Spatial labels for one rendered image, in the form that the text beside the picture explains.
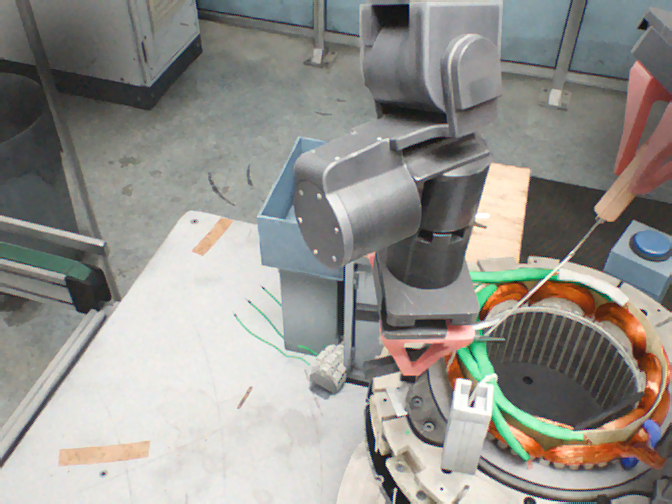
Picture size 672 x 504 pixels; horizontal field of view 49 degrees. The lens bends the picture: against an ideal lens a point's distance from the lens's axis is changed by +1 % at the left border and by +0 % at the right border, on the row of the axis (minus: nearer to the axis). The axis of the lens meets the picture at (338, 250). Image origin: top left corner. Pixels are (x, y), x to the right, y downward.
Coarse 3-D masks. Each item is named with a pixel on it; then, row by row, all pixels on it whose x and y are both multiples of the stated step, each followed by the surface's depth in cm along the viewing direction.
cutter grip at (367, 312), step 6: (360, 306) 61; (366, 306) 61; (372, 306) 61; (360, 312) 61; (366, 312) 61; (372, 312) 61; (378, 312) 61; (360, 318) 62; (366, 318) 62; (372, 318) 62; (378, 318) 62
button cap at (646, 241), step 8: (640, 232) 88; (648, 232) 88; (656, 232) 88; (640, 240) 87; (648, 240) 87; (656, 240) 87; (664, 240) 87; (640, 248) 87; (648, 248) 86; (656, 248) 86; (664, 248) 86; (656, 256) 86
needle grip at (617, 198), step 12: (648, 144) 48; (636, 156) 49; (636, 168) 49; (624, 180) 49; (612, 192) 50; (624, 192) 50; (600, 204) 51; (612, 204) 50; (624, 204) 50; (600, 216) 51; (612, 216) 51
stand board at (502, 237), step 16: (496, 176) 92; (512, 176) 92; (528, 176) 92; (496, 192) 90; (512, 192) 90; (480, 208) 88; (496, 208) 88; (512, 208) 88; (496, 224) 86; (512, 224) 86; (480, 240) 84; (496, 240) 84; (512, 240) 84; (368, 256) 85; (480, 256) 82; (496, 256) 82
